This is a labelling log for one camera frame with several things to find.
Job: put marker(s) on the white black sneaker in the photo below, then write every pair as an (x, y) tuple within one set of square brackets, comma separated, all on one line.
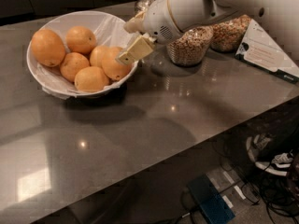
[(279, 165)]

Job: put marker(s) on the middle cereal glass jar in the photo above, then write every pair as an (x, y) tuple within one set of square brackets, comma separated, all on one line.
[(191, 48)]

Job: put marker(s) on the right cereal glass jar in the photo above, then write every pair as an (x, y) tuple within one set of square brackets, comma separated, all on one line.
[(228, 35)]

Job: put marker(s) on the cereal glass jar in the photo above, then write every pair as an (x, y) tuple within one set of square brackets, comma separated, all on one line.
[(228, 35), (146, 0), (191, 48)]

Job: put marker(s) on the blue box on floor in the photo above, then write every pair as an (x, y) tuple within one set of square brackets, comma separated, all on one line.
[(209, 201)]

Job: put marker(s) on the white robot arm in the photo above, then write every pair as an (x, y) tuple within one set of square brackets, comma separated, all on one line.
[(279, 18)]

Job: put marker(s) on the left cereal glass jar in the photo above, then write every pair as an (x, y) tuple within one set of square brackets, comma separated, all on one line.
[(146, 0)]

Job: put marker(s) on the white bowl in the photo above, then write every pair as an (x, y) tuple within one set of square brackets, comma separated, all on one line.
[(62, 87)]

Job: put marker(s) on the large left orange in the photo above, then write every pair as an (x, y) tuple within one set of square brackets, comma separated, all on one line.
[(47, 47)]

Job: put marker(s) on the small middle orange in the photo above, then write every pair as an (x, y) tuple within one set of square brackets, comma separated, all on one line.
[(72, 64)]

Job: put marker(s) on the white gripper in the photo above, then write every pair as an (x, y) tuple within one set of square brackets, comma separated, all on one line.
[(157, 19)]

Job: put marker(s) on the allergens information card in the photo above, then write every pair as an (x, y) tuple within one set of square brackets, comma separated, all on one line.
[(258, 49)]

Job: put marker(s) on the plastic liner in bowl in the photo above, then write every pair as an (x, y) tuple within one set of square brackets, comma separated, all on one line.
[(107, 28)]

